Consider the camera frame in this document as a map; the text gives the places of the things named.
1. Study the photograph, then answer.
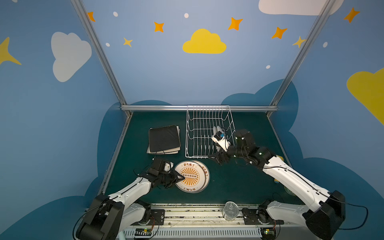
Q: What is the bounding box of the white wire dish rack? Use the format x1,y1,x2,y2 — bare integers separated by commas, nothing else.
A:
185,110,236,159

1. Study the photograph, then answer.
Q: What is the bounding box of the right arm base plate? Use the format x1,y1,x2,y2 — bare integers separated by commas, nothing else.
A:
241,208,285,225

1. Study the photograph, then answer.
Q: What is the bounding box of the yellow handled brush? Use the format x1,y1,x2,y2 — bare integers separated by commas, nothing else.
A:
274,156,284,184

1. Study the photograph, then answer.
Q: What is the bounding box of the circuit board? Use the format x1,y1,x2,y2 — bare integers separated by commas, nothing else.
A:
261,228,277,240
134,228,153,238

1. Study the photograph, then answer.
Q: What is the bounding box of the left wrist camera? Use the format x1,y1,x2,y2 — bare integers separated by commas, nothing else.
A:
163,161,174,173

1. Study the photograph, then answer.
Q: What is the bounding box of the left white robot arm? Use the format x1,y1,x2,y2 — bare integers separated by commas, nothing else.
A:
72,159,185,240

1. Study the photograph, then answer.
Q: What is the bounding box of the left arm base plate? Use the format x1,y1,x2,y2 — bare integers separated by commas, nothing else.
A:
132,210,165,226

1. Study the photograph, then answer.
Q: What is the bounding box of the aluminium frame rail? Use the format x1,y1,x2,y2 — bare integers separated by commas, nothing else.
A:
121,105,278,112

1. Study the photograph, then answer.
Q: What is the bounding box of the black square plate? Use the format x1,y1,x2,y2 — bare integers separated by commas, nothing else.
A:
148,124,181,153

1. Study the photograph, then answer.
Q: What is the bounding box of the right circuit board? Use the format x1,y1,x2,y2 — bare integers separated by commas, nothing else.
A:
261,228,277,240

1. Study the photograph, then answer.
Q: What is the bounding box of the white round plate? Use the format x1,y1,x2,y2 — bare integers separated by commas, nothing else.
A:
175,161,205,193
193,161,211,193

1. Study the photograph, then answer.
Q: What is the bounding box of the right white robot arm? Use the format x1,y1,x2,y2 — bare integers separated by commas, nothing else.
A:
209,127,346,240

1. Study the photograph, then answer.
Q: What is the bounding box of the left circuit board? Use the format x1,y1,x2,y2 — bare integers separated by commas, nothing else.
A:
134,228,153,238

